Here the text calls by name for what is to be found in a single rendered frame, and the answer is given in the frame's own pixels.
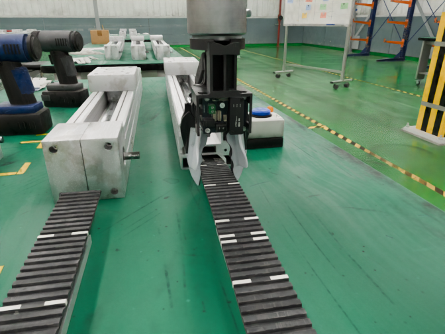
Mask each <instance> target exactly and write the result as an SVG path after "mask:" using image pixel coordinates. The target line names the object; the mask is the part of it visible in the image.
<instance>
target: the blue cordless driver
mask: <svg viewBox="0 0 445 334"><path fill-rule="evenodd" d="M41 57H42V48H41V45H40V41H39V39H38V38H37V37H35V35H33V34H29V35H28V34H0V79H1V81H2V84H3V87H4V89H5V92H6V94H7V97H8V99H9V101H4V102H2V103H0V136H5V135H39V134H43V133H45V132H46V131H47V130H48V129H49V128H50V127H52V125H53V123H52V118H51V114H50V109H49V108H47V107H43V102H42V101H37V100H36V98H35V95H34V92H35V91H36V90H35V88H34V85H33V82H32V80H31V77H30V74H29V72H28V69H27V67H24V66H23V65H22V64H21V62H33V61H34V62H38V61H39V60H40V59H41Z"/></svg>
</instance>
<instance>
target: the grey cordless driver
mask: <svg viewBox="0 0 445 334"><path fill-rule="evenodd" d="M30 34H33V35H35V37H37V38H38V39H39V41H40V45H41V48H42V52H49V53H50V54H49V55H48V57H49V59H50V63H51V65H54V68H55V71H56V75H57V77H58V81H59V82H54V83H51V84H48V85H47V86H46V88H47V90H45V91H43V92H42V94H41V98H42V101H43V102H44V106H45V107H81V106H82V104H83V103H84V102H85V101H86V99H87V98H88V97H89V92H88V89H87V88H86V87H83V83H81V82H78V80H77V77H76V76H77V70H76V68H75V64H74V60H73V58H72V56H71V55H69V54H68V52H81V50H82V49H83V38H82V35H81V34H80V33H79V32H78V31H72V30H42V31H33V32H31V33H30Z"/></svg>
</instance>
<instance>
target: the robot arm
mask: <svg viewBox="0 0 445 334"><path fill-rule="evenodd" d="M186 7H187V33H188V34H189V35H192V38H189V41H190V49H192V50H204V51H205V52H203V53H202V54H201V58H200V61H199V65H198V68H197V73H196V75H195V84H193V86H191V91H190V92H189V93H188V95H189V96H190V98H191V101H190V103H184V106H185V107H184V111H183V114H182V116H181V121H180V131H181V136H182V140H183V145H184V149H185V153H186V157H187V162H188V165H189V170H190V173H191V176H192V178H193V179H194V181H195V183H196V184H197V186H200V182H201V175H202V173H201V163H202V161H203V156H202V150H203V148H204V147H205V145H206V143H207V134H211V133H223V132H224V136H225V139H226V141H227V143H228V144H229V146H230V151H229V156H230V159H231V166H230V169H231V172H232V173H233V174H234V176H235V178H236V180H238V179H239V177H240V175H241V173H242V171H243V168H247V167H248V161H247V157H246V153H247V146H246V142H247V139H248V135H249V133H252V94H253V93H252V92H251V91H249V90H247V89H246V88H245V87H244V86H242V85H237V55H240V50H242V49H245V38H242V35H245V34H246V24H247V19H246V17H251V14H252V12H251V10H250V9H246V8H247V0H186ZM248 104H249V114H248ZM199 122H200V125H201V127H200V126H199Z"/></svg>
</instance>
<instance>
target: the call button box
mask: <svg viewBox="0 0 445 334"><path fill-rule="evenodd" d="M283 130H284V119H282V117H280V116H279V115H278V114H277V113H274V112H270V115H265V116H258V115H253V114H252V133H249V135H248V139H247V142H246V146H247V149H252V148H273V147H282V146H283V137H282V136H283Z"/></svg>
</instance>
